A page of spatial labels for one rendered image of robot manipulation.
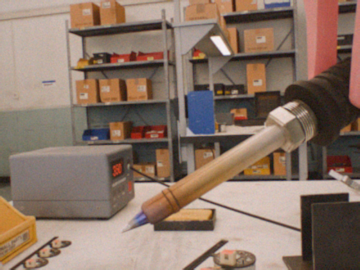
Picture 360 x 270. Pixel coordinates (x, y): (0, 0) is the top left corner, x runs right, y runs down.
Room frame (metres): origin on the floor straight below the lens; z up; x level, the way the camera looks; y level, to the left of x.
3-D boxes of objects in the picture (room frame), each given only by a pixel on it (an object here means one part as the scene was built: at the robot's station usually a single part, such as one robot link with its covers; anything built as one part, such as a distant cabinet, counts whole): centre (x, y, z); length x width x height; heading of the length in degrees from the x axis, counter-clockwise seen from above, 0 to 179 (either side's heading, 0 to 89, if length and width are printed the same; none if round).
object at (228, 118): (3.06, -0.34, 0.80); 0.15 x 0.12 x 0.10; 72
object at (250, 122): (2.81, -0.49, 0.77); 0.24 x 0.16 x 0.04; 5
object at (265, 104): (3.21, -0.76, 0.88); 0.30 x 0.23 x 0.25; 78
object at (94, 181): (0.59, 0.16, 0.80); 0.15 x 0.12 x 0.10; 79
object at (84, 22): (4.66, 0.65, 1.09); 1.20 x 0.45 x 2.18; 78
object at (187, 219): (0.49, 0.00, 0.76); 0.07 x 0.05 x 0.02; 81
